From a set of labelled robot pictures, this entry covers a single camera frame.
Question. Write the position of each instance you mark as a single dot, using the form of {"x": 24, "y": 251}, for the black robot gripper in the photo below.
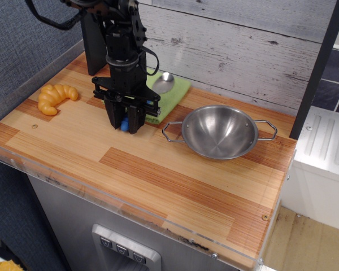
{"x": 127, "y": 80}

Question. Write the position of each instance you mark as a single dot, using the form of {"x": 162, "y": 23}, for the blue handled metal spoon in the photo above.
{"x": 162, "y": 85}

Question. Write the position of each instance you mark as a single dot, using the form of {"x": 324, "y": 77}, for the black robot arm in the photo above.
{"x": 121, "y": 27}

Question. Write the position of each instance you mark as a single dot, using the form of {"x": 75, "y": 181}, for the green folded cloth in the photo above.
{"x": 167, "y": 100}

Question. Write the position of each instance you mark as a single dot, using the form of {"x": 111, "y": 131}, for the orange plastic croissant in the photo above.
{"x": 52, "y": 95}

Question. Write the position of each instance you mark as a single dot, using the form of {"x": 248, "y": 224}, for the clear acrylic front guard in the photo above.
{"x": 213, "y": 249}

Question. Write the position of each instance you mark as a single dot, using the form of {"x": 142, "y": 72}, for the grey toy fridge cabinet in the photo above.
{"x": 72, "y": 218}

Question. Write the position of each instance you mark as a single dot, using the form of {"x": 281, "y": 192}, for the silver dispenser button panel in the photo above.
{"x": 117, "y": 252}

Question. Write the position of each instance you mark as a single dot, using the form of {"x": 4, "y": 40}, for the yellow toy on floor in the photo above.
{"x": 10, "y": 266}

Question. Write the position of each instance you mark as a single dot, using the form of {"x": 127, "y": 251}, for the white toy sink unit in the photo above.
{"x": 312, "y": 186}

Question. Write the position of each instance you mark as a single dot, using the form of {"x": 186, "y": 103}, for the steel bowl with wire handles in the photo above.
{"x": 219, "y": 132}

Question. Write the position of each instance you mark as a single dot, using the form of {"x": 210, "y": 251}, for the dark right vertical post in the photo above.
{"x": 319, "y": 67}

